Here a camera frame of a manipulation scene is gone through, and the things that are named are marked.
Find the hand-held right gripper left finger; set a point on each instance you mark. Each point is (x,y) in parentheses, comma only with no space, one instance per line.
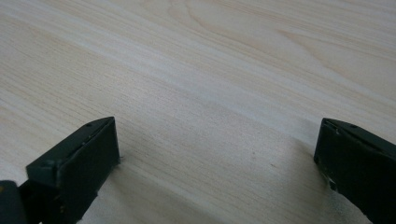
(77,161)

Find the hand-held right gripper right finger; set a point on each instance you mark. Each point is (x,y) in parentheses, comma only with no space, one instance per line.
(358,161)

